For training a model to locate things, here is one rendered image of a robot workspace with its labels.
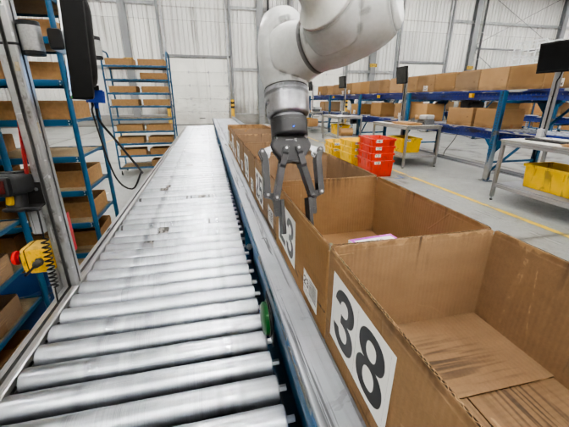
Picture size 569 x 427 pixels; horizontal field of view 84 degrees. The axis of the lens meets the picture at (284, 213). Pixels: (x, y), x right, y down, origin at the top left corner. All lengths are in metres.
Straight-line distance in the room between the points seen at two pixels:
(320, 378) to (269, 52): 0.56
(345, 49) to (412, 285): 0.41
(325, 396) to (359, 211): 0.57
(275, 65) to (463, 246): 0.46
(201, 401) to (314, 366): 0.25
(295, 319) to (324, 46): 0.47
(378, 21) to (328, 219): 0.51
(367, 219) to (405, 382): 0.66
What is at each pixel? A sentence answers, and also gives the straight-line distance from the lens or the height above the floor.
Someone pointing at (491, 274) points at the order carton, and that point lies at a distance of 0.65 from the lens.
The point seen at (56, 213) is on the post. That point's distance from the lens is 1.03.
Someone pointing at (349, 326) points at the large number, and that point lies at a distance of 0.44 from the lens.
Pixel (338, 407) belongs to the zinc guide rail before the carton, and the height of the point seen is 0.89.
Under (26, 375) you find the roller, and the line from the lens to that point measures 0.85.
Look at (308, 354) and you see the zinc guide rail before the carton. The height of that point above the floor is 0.89.
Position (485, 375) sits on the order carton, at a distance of 0.57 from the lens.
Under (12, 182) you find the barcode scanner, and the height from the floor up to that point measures 1.07.
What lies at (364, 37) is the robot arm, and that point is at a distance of 0.59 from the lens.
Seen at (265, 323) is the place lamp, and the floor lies 0.82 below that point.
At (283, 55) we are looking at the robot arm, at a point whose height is 1.33.
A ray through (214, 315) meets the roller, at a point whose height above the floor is 0.74.
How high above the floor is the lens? 1.25
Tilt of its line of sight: 20 degrees down
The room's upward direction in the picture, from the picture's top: straight up
